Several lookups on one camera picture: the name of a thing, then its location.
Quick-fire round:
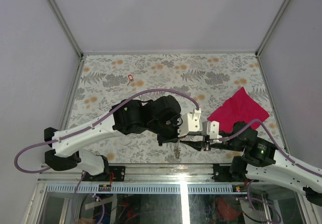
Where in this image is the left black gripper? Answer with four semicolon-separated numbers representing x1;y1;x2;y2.
149;113;189;146

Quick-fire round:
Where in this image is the silver keyring bunch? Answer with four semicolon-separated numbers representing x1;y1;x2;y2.
174;143;181;159

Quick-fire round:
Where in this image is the red tag key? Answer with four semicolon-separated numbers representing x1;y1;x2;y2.
127;74;134;85

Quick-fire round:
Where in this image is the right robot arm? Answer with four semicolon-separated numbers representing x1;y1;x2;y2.
178;121;321;206

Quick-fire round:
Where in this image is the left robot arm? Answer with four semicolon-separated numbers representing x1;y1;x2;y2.
44;96;181;181

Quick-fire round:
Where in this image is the pink cloth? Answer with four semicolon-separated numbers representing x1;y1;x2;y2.
207;87;270;132

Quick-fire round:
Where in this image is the floral table mat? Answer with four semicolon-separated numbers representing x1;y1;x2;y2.
64;53;284;164

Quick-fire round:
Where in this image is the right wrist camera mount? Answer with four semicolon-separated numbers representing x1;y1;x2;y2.
201;121;222;142

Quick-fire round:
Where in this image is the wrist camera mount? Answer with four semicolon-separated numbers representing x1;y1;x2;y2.
201;121;222;142
178;109;202;137

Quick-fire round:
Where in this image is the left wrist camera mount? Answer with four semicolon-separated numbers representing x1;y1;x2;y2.
178;109;202;137

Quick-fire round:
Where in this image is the aluminium front rail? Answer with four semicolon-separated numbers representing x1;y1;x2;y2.
37;163;309;186

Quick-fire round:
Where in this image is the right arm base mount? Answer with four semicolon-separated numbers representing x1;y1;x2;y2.
211;164;247;183

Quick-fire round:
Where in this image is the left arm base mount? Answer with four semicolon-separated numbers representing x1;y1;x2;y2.
96;166;126;182

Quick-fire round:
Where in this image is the slotted cable duct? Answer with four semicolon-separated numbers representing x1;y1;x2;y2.
47;185;234;194

